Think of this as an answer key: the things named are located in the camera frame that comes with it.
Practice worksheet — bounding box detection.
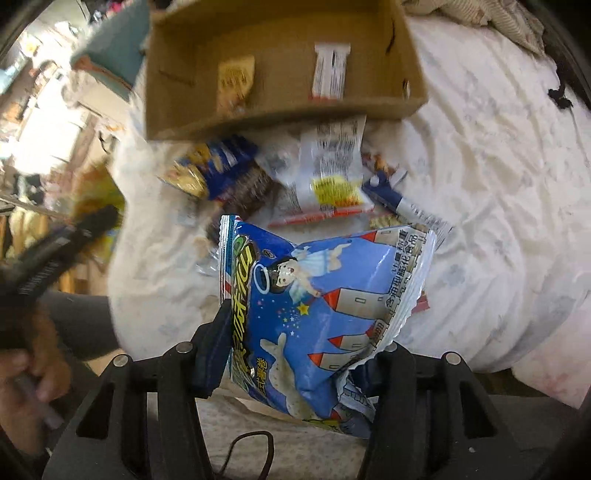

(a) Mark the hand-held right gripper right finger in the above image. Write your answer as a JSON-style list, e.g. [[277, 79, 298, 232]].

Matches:
[[355, 344, 550, 480]]

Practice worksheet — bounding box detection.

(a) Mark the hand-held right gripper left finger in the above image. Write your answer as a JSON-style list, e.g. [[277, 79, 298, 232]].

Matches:
[[44, 299, 232, 480]]

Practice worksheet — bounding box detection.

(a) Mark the blue cartoon snack bag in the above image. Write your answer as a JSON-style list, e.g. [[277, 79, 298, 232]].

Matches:
[[217, 215, 437, 437]]

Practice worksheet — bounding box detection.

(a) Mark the navy and white snack packet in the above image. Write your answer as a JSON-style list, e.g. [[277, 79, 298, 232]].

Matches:
[[362, 168, 455, 245]]

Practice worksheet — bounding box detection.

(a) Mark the white packet with yellow label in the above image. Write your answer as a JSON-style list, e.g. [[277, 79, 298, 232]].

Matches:
[[268, 115, 377, 227]]

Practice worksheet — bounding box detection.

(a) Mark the brown cardboard box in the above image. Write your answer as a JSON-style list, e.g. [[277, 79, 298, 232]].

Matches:
[[143, 0, 430, 141]]

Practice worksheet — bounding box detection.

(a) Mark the person's left hand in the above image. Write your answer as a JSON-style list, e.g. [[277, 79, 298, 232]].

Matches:
[[0, 305, 72, 455]]

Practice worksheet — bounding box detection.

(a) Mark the dark striped snack packet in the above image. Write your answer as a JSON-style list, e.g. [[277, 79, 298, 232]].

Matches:
[[217, 168, 282, 222]]

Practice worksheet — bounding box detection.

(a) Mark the blue yellow snack packet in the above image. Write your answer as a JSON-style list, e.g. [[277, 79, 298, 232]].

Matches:
[[159, 136, 259, 204]]

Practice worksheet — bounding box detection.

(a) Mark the white floral bed sheet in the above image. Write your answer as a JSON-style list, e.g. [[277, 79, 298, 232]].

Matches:
[[106, 14, 591, 407]]

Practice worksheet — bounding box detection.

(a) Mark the white red snack packet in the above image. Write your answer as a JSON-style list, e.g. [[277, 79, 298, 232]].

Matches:
[[310, 42, 352, 101]]

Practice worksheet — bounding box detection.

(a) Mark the black tassel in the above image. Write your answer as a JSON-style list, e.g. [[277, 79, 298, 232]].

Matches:
[[547, 83, 575, 109]]

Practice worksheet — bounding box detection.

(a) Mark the beige striped quilt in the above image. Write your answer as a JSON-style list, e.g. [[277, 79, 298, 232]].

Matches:
[[402, 0, 546, 56]]

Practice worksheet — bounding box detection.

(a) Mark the black cable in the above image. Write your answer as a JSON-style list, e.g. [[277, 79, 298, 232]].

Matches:
[[215, 431, 276, 480]]

